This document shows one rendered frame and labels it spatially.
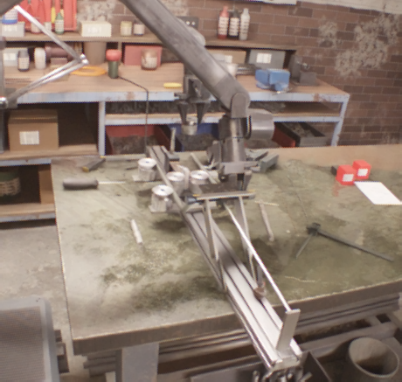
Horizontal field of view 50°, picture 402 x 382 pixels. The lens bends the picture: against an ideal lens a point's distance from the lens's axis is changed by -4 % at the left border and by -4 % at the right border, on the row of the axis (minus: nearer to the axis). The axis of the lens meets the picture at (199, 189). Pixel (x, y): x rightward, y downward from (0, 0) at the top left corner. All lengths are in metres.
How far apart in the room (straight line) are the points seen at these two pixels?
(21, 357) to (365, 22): 3.48
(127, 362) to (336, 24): 3.30
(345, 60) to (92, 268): 3.32
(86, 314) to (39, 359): 0.78
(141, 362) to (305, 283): 0.39
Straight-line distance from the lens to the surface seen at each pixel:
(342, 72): 4.00
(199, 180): 1.17
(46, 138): 2.54
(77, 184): 1.26
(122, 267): 0.97
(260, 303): 0.89
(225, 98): 0.99
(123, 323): 0.85
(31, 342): 1.69
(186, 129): 1.41
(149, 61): 2.90
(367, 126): 4.38
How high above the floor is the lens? 1.48
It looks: 28 degrees down
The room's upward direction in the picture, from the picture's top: 7 degrees clockwise
